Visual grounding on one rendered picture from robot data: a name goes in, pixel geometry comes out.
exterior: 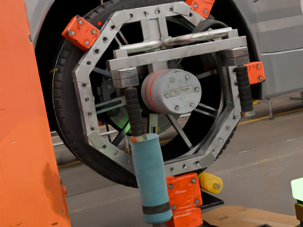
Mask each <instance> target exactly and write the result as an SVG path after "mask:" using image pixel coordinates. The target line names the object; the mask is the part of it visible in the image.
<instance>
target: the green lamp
mask: <svg viewBox="0 0 303 227"><path fill-rule="evenodd" d="M291 185H292V191H293V197H294V198H296V199H298V200H302V201H303V178H300V179H296V180H293V181H292V182H291Z"/></svg>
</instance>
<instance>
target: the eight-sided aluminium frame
mask: <svg viewBox="0 0 303 227"><path fill-rule="evenodd" d="M190 8H191V6H189V5H187V4H186V3H185V2H183V1H181V2H173V3H168V4H162V5H154V6H148V7H142V8H136V9H128V10H125V9H124V10H122V11H116V12H114V13H112V14H111V15H110V16H109V18H108V19H107V20H106V22H105V23H104V25H103V26H102V28H101V29H100V31H101V34H100V35H99V37H98V38H97V40H96V41H95V43H94V44H93V46H92V47H91V49H90V50H87V51H86V52H85V53H84V55H83V56H82V58H81V59H80V60H79V62H78V63H77V64H76V66H75V68H74V69H73V71H72V76H73V83H74V88H75V92H76V97H77V102H78V109H79V114H80V118H81V123H82V128H83V135H84V140H85V143H87V144H88V145H90V146H91V147H92V148H94V149H96V150H97V151H99V152H101V153H102V154H103V155H105V156H106V157H108V158H110V159H111V160H113V161H114V162H116V163H117V164H119V165H120V166H122V167H123V168H125V169H127V170H128V171H130V172H131V173H132V174H133V175H135V170H134V165H133V158H132V157H131V156H129V155H128V154H126V153H125V152H123V151H122V150H120V149H119V148H117V147H116V146H114V145H113V144H111V143H110V142H108V141H107V140H105V139H104V138H102V137H101V136H100V130H99V126H98V120H97V115H96V109H95V104H94V99H93V94H92V87H91V83H90V77H89V74H90V73H91V71H92V70H93V68H94V67H95V65H96V64H97V62H98V61H99V59H100V58H101V56H102V55H103V53H104V52H105V50H106V49H107V47H108V46H109V44H110V43H111V42H112V40H113V39H114V37H115V35H116V34H117V32H118V31H119V29H120V28H121V27H122V25H124V24H130V23H138V22H140V19H146V18H147V19H148V20H149V19H156V18H157V17H159V16H165V18H168V17H175V18H177V19H178V20H179V21H180V22H182V23H183V24H184V25H185V26H187V27H188V28H189V29H191V30H192V31H193V30H194V29H195V28H196V26H197V25H198V24H199V23H200V22H202V21H203V20H205V18H204V17H203V16H201V15H200V14H198V13H196V12H194V11H193V10H191V9H190ZM218 55H219V61H220V69H221V75H222V81H223V86H224V92H225V100H226V108H225V109H224V111H223V113H222V114H221V116H220V117H219V119H218V121H217V122H216V124H215V125H214V127H213V129H212V130H211V132H210V133H209V135H208V137H207V138H206V140H205V141H204V143H203V145H202V146H201V148H200V150H199V151H198V153H196V154H192V155H187V156H184V157H180V158H176V159H171V160H167V161H164V167H165V176H166V177H170V176H173V175H177V174H181V173H185V172H189V171H193V170H197V169H201V168H202V169H204V168H205V167H209V166H211V165H212V163H213V161H214V160H216V156H217V155H218V153H219V151H220V150H221V148H222V147H223V145H224V144H225V142H226V140H227V139H228V137H229V136H230V134H231V132H232V131H233V129H234V127H235V126H236V124H237V123H238V121H239V120H240V118H241V114H240V112H241V106H240V100H239V91H238V86H237V80H236V72H235V67H237V66H229V67H222V64H221V59H220V51H218ZM135 176H136V175H135Z"/></svg>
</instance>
